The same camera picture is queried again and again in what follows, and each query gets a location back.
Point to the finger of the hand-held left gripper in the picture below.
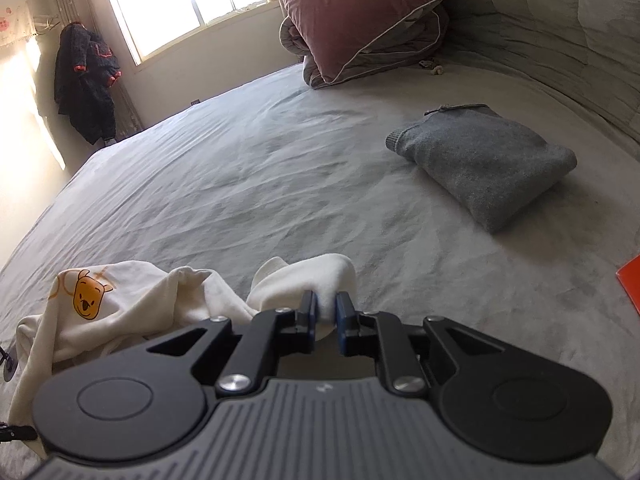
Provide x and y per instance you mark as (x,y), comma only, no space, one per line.
(7,366)

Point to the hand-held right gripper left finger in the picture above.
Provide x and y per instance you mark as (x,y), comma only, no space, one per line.
(309,320)

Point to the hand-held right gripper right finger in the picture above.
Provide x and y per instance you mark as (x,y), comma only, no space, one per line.
(342,322)

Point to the white bear print shirt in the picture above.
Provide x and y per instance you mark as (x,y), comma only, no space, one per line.
(150,300)

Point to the grey folded sweater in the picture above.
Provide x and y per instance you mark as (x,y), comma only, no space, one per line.
(480,170)

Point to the small beige trinket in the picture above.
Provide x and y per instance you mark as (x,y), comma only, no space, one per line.
(434,70)

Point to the folded grey pink quilt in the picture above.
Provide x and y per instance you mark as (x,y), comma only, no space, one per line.
(395,57)

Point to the dark hanging jacket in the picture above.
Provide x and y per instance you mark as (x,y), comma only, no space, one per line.
(85,90)

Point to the orange flat item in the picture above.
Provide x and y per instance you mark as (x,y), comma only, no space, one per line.
(631,282)

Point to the pink pillow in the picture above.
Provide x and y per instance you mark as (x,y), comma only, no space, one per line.
(360,10)

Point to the bright window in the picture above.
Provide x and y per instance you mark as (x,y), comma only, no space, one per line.
(175,5)

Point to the air conditioner with white cover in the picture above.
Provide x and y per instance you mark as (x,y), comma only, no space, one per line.
(12,20)

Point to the grey quilted headboard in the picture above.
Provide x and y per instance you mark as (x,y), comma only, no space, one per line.
(550,20)

